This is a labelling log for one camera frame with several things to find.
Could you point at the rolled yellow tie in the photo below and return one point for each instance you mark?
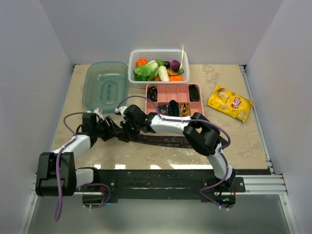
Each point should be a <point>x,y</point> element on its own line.
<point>185,110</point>

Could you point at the white plastic basket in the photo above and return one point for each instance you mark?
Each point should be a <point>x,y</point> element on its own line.
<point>153,54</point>

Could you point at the pink divided organizer tray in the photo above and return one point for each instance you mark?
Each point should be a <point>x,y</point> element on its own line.
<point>177,92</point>

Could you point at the rolled black tie left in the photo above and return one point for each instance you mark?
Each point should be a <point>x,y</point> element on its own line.
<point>152,93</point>

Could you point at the green onion stalk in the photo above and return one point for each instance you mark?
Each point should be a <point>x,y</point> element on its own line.
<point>181,71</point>

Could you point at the teal transparent container lid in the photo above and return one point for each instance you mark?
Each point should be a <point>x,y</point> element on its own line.
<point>106,85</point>

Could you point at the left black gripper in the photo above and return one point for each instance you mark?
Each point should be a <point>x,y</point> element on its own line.
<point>112,130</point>

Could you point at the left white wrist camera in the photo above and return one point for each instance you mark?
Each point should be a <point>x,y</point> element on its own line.
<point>98,112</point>

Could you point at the rolled black tie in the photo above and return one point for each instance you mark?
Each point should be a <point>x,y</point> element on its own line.
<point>194,94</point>
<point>152,93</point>

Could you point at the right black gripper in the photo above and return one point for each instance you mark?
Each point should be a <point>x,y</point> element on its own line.
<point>124,125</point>

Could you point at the purple onion toy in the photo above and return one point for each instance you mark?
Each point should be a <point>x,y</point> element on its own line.
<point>175,65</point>

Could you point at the yellow chips bag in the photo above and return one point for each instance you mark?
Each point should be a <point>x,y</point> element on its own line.
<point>230,103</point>

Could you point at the dark eggplant toy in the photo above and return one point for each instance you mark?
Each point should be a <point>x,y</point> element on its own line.
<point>167,64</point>

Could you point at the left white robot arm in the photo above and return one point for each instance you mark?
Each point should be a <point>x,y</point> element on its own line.
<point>57,174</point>

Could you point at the orange pumpkin toy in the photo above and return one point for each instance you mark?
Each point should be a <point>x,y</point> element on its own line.
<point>141,62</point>

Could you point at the rolled black tie right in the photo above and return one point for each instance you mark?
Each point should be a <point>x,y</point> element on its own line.
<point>194,94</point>

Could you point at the dark patterned necktie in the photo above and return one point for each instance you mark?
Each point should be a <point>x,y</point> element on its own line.
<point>164,141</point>

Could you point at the rolled floral tie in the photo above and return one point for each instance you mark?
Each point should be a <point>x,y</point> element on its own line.
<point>163,110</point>

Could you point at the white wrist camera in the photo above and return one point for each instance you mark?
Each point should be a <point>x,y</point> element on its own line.
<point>98,112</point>
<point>120,110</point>

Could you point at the white daikon radish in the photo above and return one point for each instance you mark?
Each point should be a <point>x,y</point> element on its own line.
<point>163,74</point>

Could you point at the green lettuce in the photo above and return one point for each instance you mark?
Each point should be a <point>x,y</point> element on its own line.
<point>146,72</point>

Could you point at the rolled dark blue tie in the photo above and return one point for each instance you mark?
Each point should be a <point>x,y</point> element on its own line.
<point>173,109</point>

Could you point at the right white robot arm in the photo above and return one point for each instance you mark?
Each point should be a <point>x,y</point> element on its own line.
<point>204,137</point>

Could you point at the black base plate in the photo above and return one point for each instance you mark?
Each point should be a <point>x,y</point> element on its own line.
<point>187,184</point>

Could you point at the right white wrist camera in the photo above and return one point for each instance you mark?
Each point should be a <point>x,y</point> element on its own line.
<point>120,110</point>

